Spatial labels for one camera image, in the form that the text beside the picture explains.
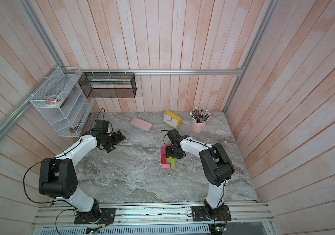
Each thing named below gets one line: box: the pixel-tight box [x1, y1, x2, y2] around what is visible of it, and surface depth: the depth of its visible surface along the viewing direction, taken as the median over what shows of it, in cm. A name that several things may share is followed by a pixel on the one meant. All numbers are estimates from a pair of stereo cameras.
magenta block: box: [161, 146, 167, 156], surface depth 101 cm
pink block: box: [161, 163, 171, 169], surface depth 93 cm
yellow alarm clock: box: [163, 110, 183, 129], surface depth 110 cm
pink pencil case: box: [130, 117, 153, 132], surface depth 112 cm
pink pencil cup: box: [190, 118, 206, 133], surface depth 103 cm
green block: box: [170, 158, 176, 169], surface depth 93 cm
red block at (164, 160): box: [161, 154, 168, 164], surface depth 95 cm
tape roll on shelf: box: [44, 94, 65, 107], surface depth 76 cm
